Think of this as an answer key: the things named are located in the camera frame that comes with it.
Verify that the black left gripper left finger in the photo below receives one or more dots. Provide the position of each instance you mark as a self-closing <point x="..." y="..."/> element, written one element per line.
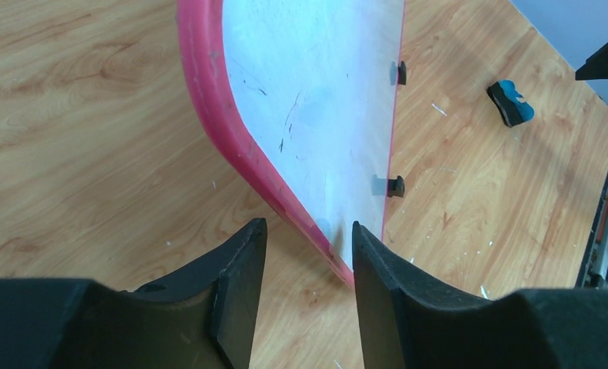
<point x="202" y="315"/>

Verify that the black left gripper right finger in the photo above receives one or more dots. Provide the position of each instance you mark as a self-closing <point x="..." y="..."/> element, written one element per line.
<point x="410" y="319"/>

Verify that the blue black foam eraser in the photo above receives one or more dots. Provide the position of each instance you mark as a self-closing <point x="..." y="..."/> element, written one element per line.
<point x="510" y="103"/>

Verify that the pink framed whiteboard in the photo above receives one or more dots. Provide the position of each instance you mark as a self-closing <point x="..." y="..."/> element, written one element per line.
<point x="299" y="97"/>

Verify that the black left whiteboard foot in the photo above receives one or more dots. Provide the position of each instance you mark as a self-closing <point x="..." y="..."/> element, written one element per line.
<point x="396" y="187"/>

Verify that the black whiteboard foot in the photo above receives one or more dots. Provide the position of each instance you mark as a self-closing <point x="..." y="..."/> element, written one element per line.
<point x="402" y="73"/>
<point x="396" y="187"/>

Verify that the black right whiteboard foot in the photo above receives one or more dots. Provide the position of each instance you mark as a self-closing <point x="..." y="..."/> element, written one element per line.
<point x="402" y="73"/>

